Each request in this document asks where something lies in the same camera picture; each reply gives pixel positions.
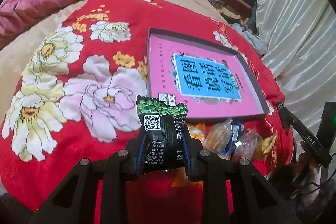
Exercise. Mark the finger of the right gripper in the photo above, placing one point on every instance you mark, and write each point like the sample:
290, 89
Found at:
288, 119

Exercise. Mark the white satin curtain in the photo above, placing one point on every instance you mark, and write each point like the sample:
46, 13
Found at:
301, 53

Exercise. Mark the gold yellow snack packet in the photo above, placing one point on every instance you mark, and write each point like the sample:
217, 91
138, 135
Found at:
264, 147

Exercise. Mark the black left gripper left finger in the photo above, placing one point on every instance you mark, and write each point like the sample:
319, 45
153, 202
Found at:
74, 199

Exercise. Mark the clear peanut brittle packet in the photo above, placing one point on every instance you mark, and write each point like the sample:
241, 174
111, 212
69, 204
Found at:
219, 136

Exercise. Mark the beige bed sheet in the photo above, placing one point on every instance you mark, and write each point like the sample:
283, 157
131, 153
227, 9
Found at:
16, 55

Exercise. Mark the pink blue book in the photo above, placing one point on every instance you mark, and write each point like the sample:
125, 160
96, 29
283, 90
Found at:
202, 79

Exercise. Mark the light crumpled cloth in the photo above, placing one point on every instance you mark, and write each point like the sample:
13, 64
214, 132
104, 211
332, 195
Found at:
258, 44

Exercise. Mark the blue cookie packet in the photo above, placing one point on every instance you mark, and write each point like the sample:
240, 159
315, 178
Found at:
237, 132

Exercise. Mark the red floral blanket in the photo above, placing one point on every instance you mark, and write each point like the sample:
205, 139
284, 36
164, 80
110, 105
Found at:
76, 96

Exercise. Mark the dark shallow cardboard box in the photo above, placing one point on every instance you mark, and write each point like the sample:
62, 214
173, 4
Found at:
199, 77

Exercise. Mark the orange bread snack packet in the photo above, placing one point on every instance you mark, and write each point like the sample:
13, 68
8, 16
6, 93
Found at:
181, 180

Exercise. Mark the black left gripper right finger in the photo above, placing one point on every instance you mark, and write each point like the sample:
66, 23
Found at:
233, 191

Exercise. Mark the clear candy packet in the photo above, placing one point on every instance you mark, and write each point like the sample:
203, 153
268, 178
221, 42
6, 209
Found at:
246, 145

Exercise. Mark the black green snack packet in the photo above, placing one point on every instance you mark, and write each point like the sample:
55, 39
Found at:
163, 128

